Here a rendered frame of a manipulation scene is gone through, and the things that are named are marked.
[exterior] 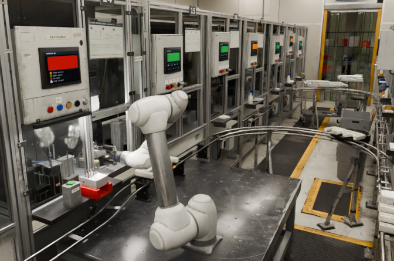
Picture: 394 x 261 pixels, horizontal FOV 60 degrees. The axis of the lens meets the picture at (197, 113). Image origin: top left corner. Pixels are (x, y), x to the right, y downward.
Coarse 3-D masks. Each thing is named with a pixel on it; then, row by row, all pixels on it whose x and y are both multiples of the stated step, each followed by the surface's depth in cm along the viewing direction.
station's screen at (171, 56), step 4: (168, 52) 263; (172, 52) 269; (176, 52) 275; (168, 56) 264; (172, 56) 270; (176, 56) 275; (168, 60) 265; (172, 60) 270; (176, 60) 276; (168, 64) 265; (172, 64) 271; (176, 64) 276; (168, 68) 266; (172, 68) 271; (176, 68) 277
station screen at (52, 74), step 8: (48, 56) 166; (56, 56) 170; (48, 64) 166; (48, 72) 167; (56, 72) 171; (64, 72) 176; (72, 72) 180; (48, 80) 167; (56, 80) 172; (64, 80) 176; (72, 80) 181
